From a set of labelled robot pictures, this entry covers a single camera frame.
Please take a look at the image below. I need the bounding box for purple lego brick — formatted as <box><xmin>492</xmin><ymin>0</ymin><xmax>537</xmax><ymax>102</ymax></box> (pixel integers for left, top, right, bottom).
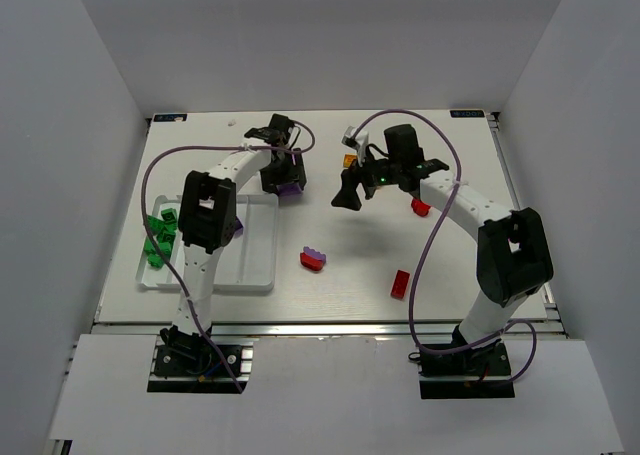
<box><xmin>277</xmin><ymin>183</ymin><xmax>304</xmax><ymax>197</ymax></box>

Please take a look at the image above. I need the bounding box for purple paw print lego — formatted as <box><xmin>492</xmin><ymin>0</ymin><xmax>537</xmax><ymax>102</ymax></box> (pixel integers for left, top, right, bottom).
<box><xmin>233</xmin><ymin>218</ymin><xmax>244</xmax><ymax>237</ymax></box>

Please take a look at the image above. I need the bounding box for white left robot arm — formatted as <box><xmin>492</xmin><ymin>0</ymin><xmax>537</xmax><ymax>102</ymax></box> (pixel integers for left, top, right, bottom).
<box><xmin>172</xmin><ymin>114</ymin><xmax>307</xmax><ymax>337</ymax></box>

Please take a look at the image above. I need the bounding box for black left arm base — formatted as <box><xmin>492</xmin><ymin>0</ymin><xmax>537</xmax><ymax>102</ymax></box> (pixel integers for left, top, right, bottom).
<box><xmin>147</xmin><ymin>327</ymin><xmax>249</xmax><ymax>394</ymax></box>

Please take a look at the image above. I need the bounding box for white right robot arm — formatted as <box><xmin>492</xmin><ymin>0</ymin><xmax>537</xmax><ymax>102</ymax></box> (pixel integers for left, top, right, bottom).
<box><xmin>331</xmin><ymin>124</ymin><xmax>553</xmax><ymax>353</ymax></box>

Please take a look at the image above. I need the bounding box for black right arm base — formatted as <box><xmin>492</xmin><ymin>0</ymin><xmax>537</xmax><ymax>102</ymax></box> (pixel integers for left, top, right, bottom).
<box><xmin>408</xmin><ymin>341</ymin><xmax>515</xmax><ymax>400</ymax></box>

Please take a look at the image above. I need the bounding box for orange 2x3 lego brick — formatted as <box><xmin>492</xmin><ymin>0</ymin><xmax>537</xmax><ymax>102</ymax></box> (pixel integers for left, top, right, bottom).
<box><xmin>343</xmin><ymin>154</ymin><xmax>357</xmax><ymax>168</ymax></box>

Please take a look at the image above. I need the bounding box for red rounded lego piece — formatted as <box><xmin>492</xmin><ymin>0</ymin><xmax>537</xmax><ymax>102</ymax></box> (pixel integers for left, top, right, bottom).
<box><xmin>411</xmin><ymin>199</ymin><xmax>431</xmax><ymax>217</ymax></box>

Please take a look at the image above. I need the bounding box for purple lego on red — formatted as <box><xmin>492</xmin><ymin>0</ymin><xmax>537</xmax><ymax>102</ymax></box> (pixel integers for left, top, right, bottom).
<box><xmin>303</xmin><ymin>246</ymin><xmax>326</xmax><ymax>262</ymax></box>

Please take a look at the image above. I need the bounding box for red curved lego brick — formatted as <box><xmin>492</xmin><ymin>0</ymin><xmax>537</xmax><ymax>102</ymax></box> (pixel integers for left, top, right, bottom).
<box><xmin>299</xmin><ymin>252</ymin><xmax>325</xmax><ymax>272</ymax></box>

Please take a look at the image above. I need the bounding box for red 2x4 lego brick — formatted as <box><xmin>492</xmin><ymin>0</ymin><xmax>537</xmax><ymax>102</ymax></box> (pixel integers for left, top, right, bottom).
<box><xmin>390</xmin><ymin>270</ymin><xmax>411</xmax><ymax>300</ymax></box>

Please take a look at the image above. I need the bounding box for blue right table label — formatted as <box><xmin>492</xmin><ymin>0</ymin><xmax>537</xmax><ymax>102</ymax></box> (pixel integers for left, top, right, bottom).
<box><xmin>449</xmin><ymin>109</ymin><xmax>485</xmax><ymax>118</ymax></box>

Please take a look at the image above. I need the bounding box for white divided sorting tray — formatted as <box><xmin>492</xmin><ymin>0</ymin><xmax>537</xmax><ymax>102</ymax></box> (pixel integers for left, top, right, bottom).
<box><xmin>136</xmin><ymin>194</ymin><xmax>279</xmax><ymax>294</ymax></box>

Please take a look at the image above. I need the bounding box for green lego pile in tray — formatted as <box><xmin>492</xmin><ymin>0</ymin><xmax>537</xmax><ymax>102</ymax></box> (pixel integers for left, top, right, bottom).
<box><xmin>143</xmin><ymin>208</ymin><xmax>178</xmax><ymax>270</ymax></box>

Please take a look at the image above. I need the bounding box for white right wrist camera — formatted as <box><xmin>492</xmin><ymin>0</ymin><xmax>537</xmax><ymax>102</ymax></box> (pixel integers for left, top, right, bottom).
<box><xmin>341</xmin><ymin>126</ymin><xmax>369</xmax><ymax>165</ymax></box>

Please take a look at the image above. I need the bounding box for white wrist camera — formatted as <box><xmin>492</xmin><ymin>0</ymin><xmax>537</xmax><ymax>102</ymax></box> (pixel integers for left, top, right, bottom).
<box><xmin>289</xmin><ymin>127</ymin><xmax>302</xmax><ymax>147</ymax></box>
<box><xmin>341</xmin><ymin>126</ymin><xmax>369</xmax><ymax>165</ymax></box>

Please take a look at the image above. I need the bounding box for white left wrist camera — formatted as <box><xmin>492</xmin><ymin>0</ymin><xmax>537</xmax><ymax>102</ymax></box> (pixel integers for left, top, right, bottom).
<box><xmin>289</xmin><ymin>127</ymin><xmax>302</xmax><ymax>147</ymax></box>

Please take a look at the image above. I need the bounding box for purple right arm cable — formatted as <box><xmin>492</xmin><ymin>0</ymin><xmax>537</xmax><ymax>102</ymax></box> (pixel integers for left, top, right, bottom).
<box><xmin>349</xmin><ymin>108</ymin><xmax>539</xmax><ymax>387</ymax></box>

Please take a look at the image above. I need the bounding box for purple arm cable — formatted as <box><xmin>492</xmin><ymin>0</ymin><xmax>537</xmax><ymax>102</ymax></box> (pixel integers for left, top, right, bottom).
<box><xmin>349</xmin><ymin>108</ymin><xmax>539</xmax><ymax>387</ymax></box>
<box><xmin>142</xmin><ymin>119</ymin><xmax>316</xmax><ymax>394</ymax></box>

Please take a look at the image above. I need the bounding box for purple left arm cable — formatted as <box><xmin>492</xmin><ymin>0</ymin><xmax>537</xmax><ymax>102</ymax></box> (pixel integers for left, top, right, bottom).
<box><xmin>142</xmin><ymin>119</ymin><xmax>316</xmax><ymax>394</ymax></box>

